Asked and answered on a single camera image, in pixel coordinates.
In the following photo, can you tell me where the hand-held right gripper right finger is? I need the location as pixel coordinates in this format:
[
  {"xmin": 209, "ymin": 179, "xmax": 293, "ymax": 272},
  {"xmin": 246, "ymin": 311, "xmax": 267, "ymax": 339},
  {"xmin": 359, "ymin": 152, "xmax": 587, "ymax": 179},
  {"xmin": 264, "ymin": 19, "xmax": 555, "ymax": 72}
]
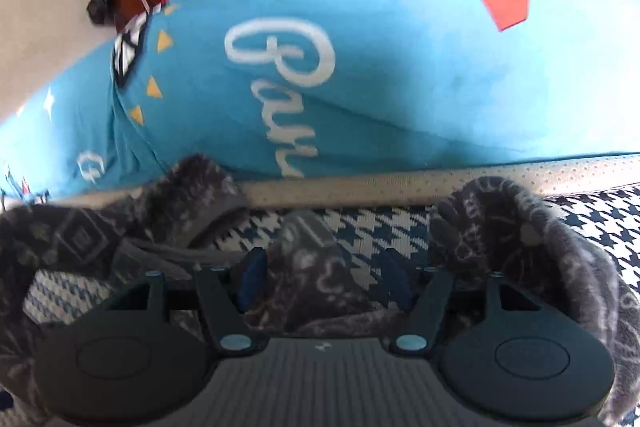
[{"xmin": 382, "ymin": 249, "xmax": 543, "ymax": 355}]

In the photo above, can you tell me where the houndstooth sofa seat cover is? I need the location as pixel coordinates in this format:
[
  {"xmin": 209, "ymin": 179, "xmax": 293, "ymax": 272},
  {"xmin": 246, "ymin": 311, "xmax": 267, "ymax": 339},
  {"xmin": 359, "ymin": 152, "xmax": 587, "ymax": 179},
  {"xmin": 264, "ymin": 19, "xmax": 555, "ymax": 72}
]
[{"xmin": 0, "ymin": 153, "xmax": 640, "ymax": 427}]

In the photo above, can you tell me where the grey patterned fleece jacket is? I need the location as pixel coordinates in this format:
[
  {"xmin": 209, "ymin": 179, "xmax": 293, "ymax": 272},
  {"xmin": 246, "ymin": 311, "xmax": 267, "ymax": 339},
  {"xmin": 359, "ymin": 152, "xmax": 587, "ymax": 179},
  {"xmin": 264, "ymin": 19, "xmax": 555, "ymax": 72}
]
[{"xmin": 0, "ymin": 154, "xmax": 640, "ymax": 427}]

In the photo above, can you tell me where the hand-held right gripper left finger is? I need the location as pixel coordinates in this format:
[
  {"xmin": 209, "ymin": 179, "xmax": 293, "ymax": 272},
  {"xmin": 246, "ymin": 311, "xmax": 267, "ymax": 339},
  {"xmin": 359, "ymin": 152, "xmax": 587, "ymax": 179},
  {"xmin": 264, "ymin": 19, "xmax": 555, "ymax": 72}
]
[{"xmin": 107, "ymin": 247, "xmax": 268, "ymax": 355}]

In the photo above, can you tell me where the blue printed sofa cover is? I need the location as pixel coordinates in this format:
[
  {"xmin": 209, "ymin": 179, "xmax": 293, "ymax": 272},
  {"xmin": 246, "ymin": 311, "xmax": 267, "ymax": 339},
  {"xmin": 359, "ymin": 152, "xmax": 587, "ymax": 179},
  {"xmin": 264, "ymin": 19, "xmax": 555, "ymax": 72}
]
[{"xmin": 0, "ymin": 0, "xmax": 640, "ymax": 200}]

